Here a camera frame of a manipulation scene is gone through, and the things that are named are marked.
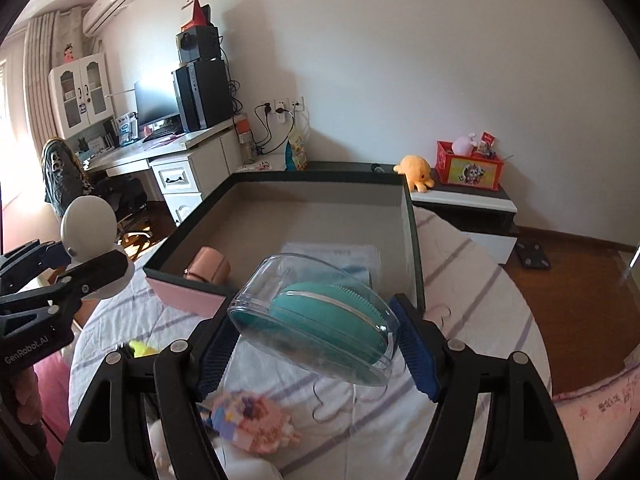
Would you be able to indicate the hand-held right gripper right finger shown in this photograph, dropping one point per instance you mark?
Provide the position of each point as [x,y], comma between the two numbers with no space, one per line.
[415,345]

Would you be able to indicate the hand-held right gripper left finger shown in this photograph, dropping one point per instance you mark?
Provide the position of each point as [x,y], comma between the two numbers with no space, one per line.
[215,360]

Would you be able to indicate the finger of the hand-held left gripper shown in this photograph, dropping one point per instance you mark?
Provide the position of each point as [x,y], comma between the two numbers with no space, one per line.
[30,255]
[95,272]

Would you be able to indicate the white egg-shaped device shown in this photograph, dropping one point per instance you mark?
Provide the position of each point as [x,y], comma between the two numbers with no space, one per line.
[87,225]

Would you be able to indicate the pink building block model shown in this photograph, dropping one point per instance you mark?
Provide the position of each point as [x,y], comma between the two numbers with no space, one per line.
[255,420]

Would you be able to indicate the clear case with teal brush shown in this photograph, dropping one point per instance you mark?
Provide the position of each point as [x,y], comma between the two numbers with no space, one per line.
[320,315]

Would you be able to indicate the pink storage box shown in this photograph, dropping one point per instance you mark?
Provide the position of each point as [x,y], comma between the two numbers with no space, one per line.
[300,210]

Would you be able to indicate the person's left hand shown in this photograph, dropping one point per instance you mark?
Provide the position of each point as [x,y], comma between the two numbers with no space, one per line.
[27,395]

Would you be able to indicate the red pink sheet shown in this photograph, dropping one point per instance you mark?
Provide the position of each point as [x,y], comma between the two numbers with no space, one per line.
[52,395]

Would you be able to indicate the white striped quilt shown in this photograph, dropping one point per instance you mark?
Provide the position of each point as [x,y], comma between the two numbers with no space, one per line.
[475,310]

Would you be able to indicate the yellow highlighter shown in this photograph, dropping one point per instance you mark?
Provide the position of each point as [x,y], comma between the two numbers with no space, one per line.
[140,349]

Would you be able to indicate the black office chair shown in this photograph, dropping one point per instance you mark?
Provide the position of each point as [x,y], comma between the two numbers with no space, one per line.
[125,195]

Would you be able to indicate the dark printed jacket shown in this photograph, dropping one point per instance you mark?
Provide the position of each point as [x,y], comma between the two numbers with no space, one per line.
[60,175]

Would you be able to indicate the white doll figure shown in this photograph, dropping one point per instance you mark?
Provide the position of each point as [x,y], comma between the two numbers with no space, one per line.
[162,452]

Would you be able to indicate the black white nightstand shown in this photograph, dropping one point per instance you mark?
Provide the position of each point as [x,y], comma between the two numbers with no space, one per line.
[470,220]

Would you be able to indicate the white desk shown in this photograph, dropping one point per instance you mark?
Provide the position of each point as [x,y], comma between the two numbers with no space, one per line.
[165,147]

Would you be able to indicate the black bathroom scale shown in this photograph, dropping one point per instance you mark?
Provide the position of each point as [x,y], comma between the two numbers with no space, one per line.
[532,255]

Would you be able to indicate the blue white box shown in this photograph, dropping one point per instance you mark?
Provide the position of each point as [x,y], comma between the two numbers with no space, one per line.
[127,127]

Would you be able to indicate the white glass-door cabinet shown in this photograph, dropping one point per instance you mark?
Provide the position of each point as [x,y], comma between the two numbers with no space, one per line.
[75,105]

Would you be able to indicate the beige curtain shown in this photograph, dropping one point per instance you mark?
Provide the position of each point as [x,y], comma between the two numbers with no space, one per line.
[37,85]

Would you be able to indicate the orange octopus plush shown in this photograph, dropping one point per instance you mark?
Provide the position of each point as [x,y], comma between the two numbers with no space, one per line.
[415,170]

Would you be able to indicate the computer monitor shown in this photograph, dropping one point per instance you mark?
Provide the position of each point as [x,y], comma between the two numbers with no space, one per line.
[155,102]

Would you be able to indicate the red crate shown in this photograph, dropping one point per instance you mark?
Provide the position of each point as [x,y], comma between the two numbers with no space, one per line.
[467,172]

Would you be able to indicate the pink pillow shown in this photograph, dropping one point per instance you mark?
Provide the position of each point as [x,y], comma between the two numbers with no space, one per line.
[600,420]

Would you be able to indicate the red cartoon doll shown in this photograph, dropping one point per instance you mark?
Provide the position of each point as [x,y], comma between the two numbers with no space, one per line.
[67,52]

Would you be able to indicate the pink plush toy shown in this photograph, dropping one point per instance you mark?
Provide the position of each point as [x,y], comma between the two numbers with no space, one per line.
[465,144]

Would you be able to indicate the orange container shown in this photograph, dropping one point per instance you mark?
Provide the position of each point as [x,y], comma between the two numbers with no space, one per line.
[242,126]

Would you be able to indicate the black computer tower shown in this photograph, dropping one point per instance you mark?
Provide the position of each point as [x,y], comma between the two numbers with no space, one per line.
[210,95]

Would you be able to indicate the red white packet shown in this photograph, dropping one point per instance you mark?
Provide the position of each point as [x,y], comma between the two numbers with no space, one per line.
[489,139]

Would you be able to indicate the snack bag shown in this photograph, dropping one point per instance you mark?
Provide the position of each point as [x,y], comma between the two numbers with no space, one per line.
[298,152]

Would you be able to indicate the black box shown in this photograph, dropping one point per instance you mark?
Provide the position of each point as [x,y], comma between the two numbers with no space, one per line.
[200,45]

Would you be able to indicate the white air conditioner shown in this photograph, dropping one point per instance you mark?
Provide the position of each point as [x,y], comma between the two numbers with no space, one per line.
[112,5]

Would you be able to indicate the red box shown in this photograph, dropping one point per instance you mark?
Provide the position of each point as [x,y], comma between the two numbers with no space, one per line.
[196,15]

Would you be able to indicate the wall socket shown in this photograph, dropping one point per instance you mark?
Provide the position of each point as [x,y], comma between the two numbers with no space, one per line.
[282,107]

